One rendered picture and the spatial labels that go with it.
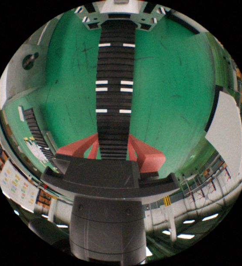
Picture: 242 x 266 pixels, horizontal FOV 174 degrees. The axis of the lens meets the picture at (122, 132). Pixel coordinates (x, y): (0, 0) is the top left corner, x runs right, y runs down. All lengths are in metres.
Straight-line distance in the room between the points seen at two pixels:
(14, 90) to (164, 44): 0.24
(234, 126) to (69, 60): 0.40
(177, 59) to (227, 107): 0.21
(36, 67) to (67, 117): 0.12
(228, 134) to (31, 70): 0.46
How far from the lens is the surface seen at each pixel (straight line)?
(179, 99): 0.17
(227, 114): 0.31
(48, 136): 0.24
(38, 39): 0.21
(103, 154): 0.15
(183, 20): 0.25
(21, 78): 0.17
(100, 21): 0.16
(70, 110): 0.16
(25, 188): 3.25
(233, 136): 0.30
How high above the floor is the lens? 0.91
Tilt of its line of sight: 56 degrees down
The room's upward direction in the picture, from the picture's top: 177 degrees clockwise
